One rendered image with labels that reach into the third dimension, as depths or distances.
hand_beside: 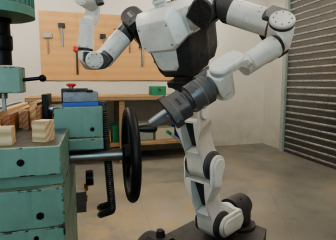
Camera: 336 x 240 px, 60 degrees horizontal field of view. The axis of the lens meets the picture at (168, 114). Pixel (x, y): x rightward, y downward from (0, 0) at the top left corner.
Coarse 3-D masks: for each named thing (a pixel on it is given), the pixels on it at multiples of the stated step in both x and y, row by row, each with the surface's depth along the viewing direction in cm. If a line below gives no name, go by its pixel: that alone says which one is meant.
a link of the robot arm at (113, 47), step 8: (120, 32) 132; (112, 40) 131; (120, 40) 132; (128, 40) 134; (104, 48) 130; (112, 48) 131; (120, 48) 133; (88, 56) 124; (96, 56) 126; (104, 56) 128; (112, 56) 131; (88, 64) 125; (96, 64) 126; (104, 64) 128
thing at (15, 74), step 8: (0, 72) 75; (8, 72) 75; (16, 72) 76; (24, 72) 82; (0, 80) 75; (8, 80) 76; (16, 80) 76; (0, 88) 75; (8, 88) 76; (16, 88) 76; (24, 88) 81; (0, 96) 78
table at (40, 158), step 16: (64, 128) 81; (16, 144) 60; (32, 144) 60; (48, 144) 60; (64, 144) 70; (80, 144) 81; (96, 144) 82; (0, 160) 57; (16, 160) 58; (32, 160) 58; (48, 160) 59; (64, 160) 68; (0, 176) 57; (16, 176) 58
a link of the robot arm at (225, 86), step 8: (200, 72) 91; (208, 72) 87; (200, 80) 84; (208, 80) 84; (216, 80) 84; (224, 80) 84; (232, 80) 87; (208, 88) 83; (216, 88) 85; (224, 88) 86; (232, 88) 89; (208, 96) 83; (216, 96) 86; (224, 96) 89; (232, 96) 91
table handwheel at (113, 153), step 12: (132, 108) 86; (132, 120) 80; (132, 132) 77; (132, 144) 76; (72, 156) 84; (84, 156) 84; (96, 156) 85; (108, 156) 86; (120, 156) 87; (132, 156) 76; (132, 168) 76; (132, 180) 77; (132, 192) 79
